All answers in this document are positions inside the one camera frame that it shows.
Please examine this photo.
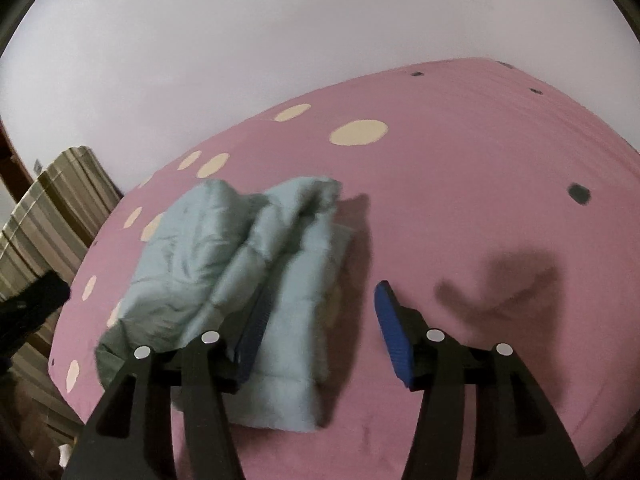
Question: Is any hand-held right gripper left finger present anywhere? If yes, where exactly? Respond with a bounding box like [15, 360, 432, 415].
[62, 280, 276, 480]

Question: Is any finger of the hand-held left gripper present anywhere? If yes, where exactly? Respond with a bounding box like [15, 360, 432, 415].
[0, 270, 72, 361]

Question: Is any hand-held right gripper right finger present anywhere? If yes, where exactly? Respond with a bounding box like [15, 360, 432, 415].
[375, 281, 588, 480]

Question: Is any light green puffer jacket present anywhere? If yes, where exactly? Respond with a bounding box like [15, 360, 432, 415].
[95, 176, 353, 433]

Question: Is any striped fabric chair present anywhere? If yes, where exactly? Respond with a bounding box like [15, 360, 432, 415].
[0, 146, 125, 441]

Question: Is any pink dotted bed sheet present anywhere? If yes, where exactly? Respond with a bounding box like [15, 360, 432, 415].
[50, 57, 640, 480]

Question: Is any brown wooden frame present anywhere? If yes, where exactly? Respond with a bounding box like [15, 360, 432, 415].
[0, 115, 37, 206]

